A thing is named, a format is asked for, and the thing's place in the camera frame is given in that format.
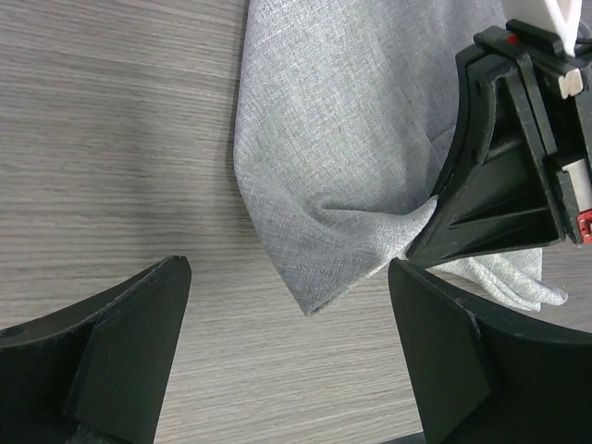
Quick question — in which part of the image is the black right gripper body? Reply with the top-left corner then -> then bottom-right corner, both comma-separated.
475,20 -> 591,245

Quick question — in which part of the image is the grey cloth napkin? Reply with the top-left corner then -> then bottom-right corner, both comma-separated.
233,0 -> 569,318

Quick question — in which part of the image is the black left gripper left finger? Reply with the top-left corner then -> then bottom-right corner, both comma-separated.
1,267 -> 191,443

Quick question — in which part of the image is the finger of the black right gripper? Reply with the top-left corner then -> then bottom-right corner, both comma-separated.
432,43 -> 532,199
407,144 -> 565,268

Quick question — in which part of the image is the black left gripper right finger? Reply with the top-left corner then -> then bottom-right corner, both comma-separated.
388,260 -> 591,443

